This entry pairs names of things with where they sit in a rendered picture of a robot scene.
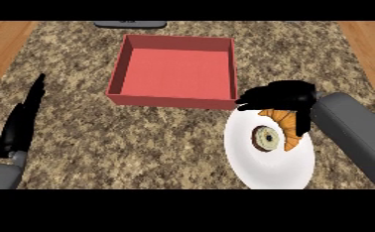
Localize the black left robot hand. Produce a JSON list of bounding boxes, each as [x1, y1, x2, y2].
[[0, 73, 48, 160]]

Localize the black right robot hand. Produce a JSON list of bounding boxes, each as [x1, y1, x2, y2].
[[235, 79, 319, 137]]

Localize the brown cupcake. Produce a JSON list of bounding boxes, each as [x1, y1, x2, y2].
[[251, 125, 285, 153]]

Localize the white plate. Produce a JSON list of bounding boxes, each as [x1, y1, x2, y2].
[[223, 105, 315, 190]]

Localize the red cardboard box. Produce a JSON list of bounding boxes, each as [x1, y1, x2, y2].
[[104, 34, 239, 111]]

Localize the orange croissant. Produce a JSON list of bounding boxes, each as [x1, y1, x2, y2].
[[259, 108, 303, 153]]

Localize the dark grey appliance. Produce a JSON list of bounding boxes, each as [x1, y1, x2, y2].
[[93, 21, 169, 30]]

